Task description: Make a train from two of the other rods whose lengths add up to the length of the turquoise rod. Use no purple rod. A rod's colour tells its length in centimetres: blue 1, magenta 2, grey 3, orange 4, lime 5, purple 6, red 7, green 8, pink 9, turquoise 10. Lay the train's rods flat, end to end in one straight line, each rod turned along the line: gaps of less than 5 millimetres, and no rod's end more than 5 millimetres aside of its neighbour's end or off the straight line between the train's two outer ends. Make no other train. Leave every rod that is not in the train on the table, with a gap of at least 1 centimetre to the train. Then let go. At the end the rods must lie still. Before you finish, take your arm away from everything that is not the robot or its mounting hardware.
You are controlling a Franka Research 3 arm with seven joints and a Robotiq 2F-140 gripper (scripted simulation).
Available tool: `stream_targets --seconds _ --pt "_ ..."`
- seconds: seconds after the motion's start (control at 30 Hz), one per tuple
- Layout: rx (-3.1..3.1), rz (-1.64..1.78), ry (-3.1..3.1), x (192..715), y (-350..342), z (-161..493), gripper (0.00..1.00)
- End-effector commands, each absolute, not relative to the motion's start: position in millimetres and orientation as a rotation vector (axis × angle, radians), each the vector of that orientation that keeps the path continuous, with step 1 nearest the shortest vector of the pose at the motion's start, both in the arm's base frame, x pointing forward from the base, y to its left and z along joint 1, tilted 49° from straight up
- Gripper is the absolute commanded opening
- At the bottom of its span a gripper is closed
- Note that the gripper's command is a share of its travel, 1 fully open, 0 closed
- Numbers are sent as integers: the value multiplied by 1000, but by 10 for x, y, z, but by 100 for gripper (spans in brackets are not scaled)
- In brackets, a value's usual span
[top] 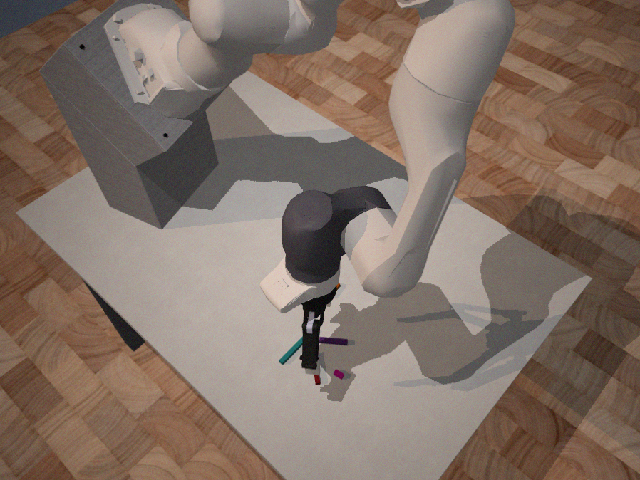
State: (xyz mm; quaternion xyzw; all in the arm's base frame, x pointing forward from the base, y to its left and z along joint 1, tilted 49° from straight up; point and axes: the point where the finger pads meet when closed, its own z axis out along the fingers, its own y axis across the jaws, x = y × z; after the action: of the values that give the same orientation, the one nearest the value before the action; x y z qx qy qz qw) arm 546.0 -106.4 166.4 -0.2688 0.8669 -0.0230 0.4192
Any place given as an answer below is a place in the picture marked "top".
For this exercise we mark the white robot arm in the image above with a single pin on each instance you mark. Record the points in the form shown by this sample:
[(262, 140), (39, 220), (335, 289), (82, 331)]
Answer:
[(446, 70)]

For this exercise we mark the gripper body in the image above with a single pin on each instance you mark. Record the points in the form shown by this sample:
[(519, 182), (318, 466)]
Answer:
[(314, 304)]

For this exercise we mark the turquoise rod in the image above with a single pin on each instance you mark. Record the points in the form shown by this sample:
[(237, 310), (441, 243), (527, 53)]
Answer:
[(291, 351)]

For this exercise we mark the dark purple rod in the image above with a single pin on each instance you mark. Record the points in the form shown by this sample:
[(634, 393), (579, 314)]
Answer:
[(335, 341)]

